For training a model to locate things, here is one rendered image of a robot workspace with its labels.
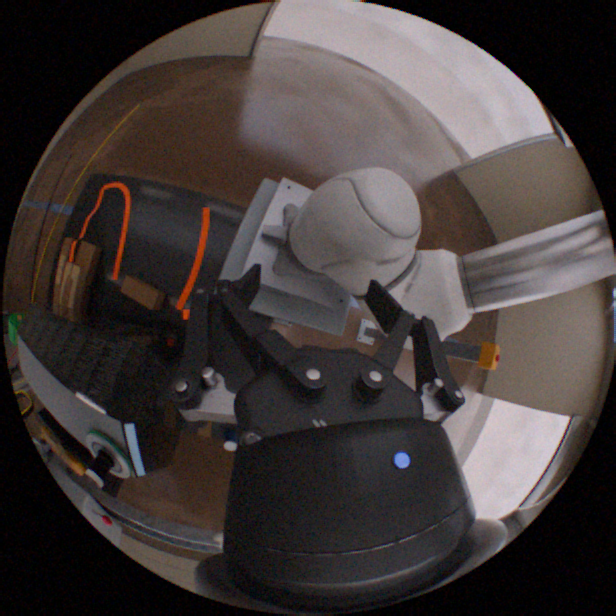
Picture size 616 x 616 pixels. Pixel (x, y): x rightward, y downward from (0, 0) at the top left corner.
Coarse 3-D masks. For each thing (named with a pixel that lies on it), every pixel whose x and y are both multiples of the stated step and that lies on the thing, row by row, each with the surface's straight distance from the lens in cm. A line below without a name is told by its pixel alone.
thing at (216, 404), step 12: (204, 372) 8; (216, 384) 8; (204, 396) 8; (216, 396) 8; (228, 396) 8; (204, 408) 8; (216, 408) 8; (228, 408) 8; (192, 420) 9; (216, 420) 8; (228, 420) 8
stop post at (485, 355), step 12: (360, 324) 160; (372, 324) 168; (360, 336) 161; (372, 336) 153; (384, 336) 144; (444, 348) 113; (456, 348) 110; (468, 348) 108; (480, 348) 106; (492, 348) 102; (468, 360) 111; (480, 360) 103; (492, 360) 102
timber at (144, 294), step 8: (128, 280) 143; (136, 280) 139; (128, 288) 142; (136, 288) 138; (144, 288) 134; (152, 288) 135; (136, 296) 138; (144, 296) 134; (152, 296) 131; (160, 296) 133; (144, 304) 134; (152, 304) 131; (160, 304) 138
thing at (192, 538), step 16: (64, 464) 86; (80, 480) 80; (96, 496) 74; (112, 512) 84; (128, 512) 69; (144, 528) 78; (160, 528) 64; (176, 528) 63; (192, 528) 63; (176, 544) 74; (192, 544) 73; (208, 544) 61
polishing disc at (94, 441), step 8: (88, 440) 93; (96, 440) 87; (104, 440) 84; (96, 448) 92; (104, 448) 87; (112, 448) 83; (112, 456) 87; (120, 456) 84; (120, 464) 88; (112, 472) 99; (120, 472) 94; (128, 472) 89
